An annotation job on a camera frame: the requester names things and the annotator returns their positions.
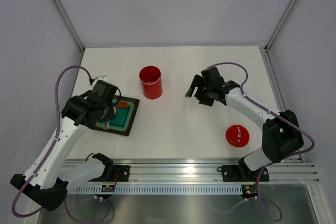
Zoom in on aluminium frame post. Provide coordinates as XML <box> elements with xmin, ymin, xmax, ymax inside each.
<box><xmin>51</xmin><ymin>0</ymin><xmax>85</xmax><ymax>55</ymax></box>
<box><xmin>264</xmin><ymin>0</ymin><xmax>299</xmax><ymax>53</ymax></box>

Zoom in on aluminium mounting rail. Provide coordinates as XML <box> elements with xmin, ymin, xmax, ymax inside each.
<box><xmin>60</xmin><ymin>157</ymin><xmax>320</xmax><ymax>184</ymax></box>

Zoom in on right aluminium frame post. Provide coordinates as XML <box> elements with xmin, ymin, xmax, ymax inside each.
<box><xmin>264</xmin><ymin>0</ymin><xmax>299</xmax><ymax>53</ymax></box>

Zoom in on white slotted cable duct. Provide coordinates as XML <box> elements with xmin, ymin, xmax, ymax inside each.
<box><xmin>70</xmin><ymin>184</ymin><xmax>243</xmax><ymax>195</ymax></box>

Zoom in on red cylindrical canister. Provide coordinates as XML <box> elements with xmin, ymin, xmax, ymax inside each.
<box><xmin>139</xmin><ymin>66</ymin><xmax>163</xmax><ymax>100</ymax></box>

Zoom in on red lid with metal handle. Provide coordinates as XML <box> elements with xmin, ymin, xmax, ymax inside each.
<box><xmin>225</xmin><ymin>125</ymin><xmax>250</xmax><ymax>148</ymax></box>

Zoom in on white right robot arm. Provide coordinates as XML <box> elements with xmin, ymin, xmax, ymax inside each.
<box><xmin>185</xmin><ymin>66</ymin><xmax>304</xmax><ymax>181</ymax></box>

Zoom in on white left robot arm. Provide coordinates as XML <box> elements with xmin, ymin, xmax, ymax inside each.
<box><xmin>10</xmin><ymin>80</ymin><xmax>121</xmax><ymax>211</ymax></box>

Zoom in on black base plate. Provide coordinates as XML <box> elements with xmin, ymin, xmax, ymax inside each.
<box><xmin>217</xmin><ymin>165</ymin><xmax>270</xmax><ymax>182</ymax></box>
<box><xmin>91</xmin><ymin>165</ymin><xmax>131</xmax><ymax>182</ymax></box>

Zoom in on black green square plate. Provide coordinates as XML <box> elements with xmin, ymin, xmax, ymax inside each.
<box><xmin>90</xmin><ymin>97</ymin><xmax>140</xmax><ymax>136</ymax></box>

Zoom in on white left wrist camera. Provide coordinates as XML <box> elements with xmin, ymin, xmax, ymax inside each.
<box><xmin>94</xmin><ymin>76</ymin><xmax>108</xmax><ymax>82</ymax></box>

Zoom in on left aluminium frame post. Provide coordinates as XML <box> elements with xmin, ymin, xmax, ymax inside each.
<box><xmin>51</xmin><ymin>0</ymin><xmax>85</xmax><ymax>55</ymax></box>

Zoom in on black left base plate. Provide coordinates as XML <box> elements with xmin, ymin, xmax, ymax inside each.
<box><xmin>91</xmin><ymin>165</ymin><xmax>131</xmax><ymax>182</ymax></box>

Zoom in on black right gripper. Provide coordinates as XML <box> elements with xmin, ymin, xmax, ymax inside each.
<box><xmin>185</xmin><ymin>74</ymin><xmax>214</xmax><ymax>106</ymax></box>

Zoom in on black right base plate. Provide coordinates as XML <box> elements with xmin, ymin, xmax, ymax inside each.
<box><xmin>217</xmin><ymin>165</ymin><xmax>270</xmax><ymax>182</ymax></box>

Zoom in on stainless steel tongs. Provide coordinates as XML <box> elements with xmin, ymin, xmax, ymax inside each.
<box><xmin>102</xmin><ymin>106</ymin><xmax>117</xmax><ymax>130</ymax></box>

